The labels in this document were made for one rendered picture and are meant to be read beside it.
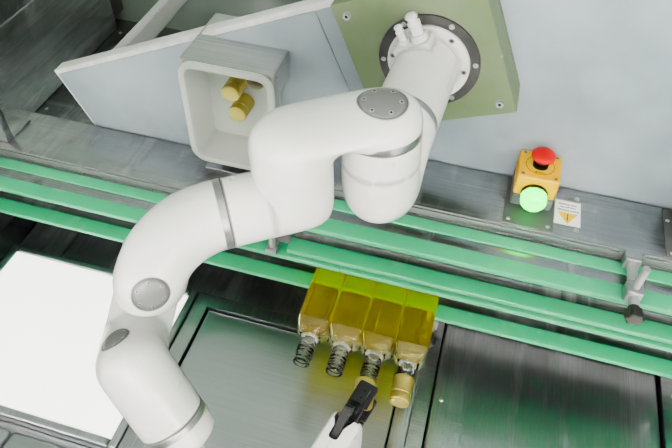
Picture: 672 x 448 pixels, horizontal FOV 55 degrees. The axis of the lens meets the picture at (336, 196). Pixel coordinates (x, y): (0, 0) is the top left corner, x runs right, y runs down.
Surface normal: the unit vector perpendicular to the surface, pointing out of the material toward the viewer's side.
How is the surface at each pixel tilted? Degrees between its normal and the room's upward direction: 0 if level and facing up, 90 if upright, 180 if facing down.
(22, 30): 90
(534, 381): 89
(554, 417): 90
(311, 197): 47
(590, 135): 0
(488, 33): 3
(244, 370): 90
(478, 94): 3
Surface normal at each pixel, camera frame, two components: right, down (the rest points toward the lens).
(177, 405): 0.69, -0.14
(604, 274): 0.03, -0.69
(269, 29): -0.27, 0.69
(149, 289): 0.41, 0.25
